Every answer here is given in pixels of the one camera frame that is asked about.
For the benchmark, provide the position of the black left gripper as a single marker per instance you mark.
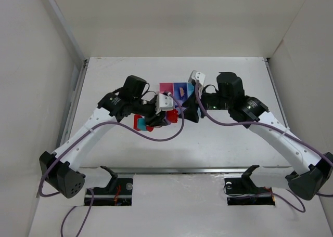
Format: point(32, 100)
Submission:
point(156, 116)

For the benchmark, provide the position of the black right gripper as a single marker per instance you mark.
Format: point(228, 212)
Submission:
point(196, 108)

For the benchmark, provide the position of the red lego pile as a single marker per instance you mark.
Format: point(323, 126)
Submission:
point(166, 118)

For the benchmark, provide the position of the lilac lego brick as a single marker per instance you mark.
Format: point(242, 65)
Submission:
point(182, 92)

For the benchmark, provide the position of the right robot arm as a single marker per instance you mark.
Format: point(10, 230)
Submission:
point(308, 169)

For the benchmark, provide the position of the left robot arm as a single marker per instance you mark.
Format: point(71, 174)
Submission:
point(60, 168)

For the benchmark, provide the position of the light blue container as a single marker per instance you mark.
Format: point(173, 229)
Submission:
point(190, 89)

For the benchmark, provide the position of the purple-blue container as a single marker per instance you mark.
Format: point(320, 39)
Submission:
point(176, 94)

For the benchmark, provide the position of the pink container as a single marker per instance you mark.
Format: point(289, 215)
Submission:
point(166, 87)

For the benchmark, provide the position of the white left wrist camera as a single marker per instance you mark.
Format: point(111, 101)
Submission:
point(163, 103)

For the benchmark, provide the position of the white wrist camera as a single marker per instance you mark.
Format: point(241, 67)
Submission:
point(163, 103)
point(197, 76)

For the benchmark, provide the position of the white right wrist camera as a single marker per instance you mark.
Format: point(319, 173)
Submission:
point(197, 76)

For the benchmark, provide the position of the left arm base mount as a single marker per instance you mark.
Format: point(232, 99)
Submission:
point(109, 190)

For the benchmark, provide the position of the aluminium rail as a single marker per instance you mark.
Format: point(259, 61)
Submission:
point(190, 170)

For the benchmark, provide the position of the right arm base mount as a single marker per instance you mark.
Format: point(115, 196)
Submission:
point(241, 191)

